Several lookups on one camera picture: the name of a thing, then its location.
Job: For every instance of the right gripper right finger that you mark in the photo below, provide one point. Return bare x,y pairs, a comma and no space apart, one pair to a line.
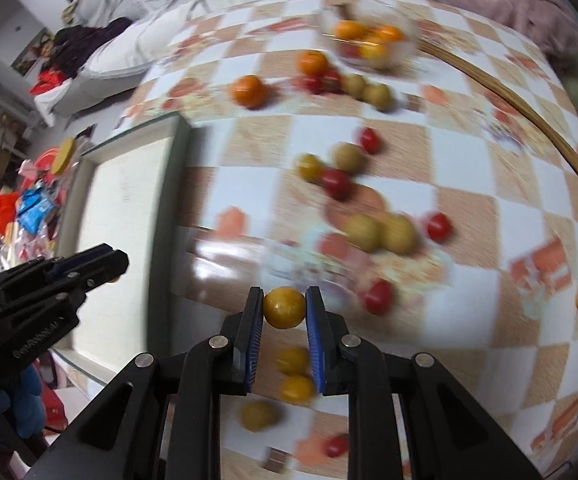
323,334

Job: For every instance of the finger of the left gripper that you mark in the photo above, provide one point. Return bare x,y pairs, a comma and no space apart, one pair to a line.
96,266

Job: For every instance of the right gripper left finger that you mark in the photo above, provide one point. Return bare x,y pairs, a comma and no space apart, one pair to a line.
247,342

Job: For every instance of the yellow cherry tomato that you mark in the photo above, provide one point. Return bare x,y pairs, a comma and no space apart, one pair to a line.
284,307

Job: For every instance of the red cherry tomato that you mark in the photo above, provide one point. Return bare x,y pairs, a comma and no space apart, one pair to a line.
311,84
370,141
378,298

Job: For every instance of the blue gloved left hand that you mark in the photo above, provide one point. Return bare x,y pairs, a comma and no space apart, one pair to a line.
26,404

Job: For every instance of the yellow tomato under gripper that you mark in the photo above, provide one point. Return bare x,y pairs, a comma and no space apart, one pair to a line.
293,361
297,389

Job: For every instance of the yellow green fruit bottom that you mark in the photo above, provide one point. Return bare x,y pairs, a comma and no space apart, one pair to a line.
258,415

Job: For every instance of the white tray green rim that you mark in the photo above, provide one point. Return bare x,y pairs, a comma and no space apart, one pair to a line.
124,194

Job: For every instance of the blue snack packet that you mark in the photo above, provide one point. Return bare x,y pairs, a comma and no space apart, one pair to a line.
35,205

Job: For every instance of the red tomato bottom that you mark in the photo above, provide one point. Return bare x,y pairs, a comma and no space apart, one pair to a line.
337,446

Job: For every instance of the yellow lid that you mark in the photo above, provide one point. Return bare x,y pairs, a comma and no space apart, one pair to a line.
62,159

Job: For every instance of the red tomato right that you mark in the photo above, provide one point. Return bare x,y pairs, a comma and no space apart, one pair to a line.
438,227

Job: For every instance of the yellow tomato middle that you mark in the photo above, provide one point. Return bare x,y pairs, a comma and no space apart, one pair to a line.
309,168

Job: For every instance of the green longan upper middle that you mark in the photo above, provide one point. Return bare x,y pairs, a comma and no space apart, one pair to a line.
349,158

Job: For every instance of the large orange tangerine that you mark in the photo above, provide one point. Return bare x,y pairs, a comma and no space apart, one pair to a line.
249,91

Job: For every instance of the green longan bowl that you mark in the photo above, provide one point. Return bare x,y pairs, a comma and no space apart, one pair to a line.
353,85
379,96

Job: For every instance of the dark red tomato near tangerine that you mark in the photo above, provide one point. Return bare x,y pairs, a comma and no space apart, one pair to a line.
331,81

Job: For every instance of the grey white sofa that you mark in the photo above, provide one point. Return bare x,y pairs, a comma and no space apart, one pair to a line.
140,32

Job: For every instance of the wooden stick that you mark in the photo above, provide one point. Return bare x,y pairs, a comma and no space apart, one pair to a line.
489,82

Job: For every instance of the glass fruit bowl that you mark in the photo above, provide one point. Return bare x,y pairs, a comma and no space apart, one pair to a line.
369,34

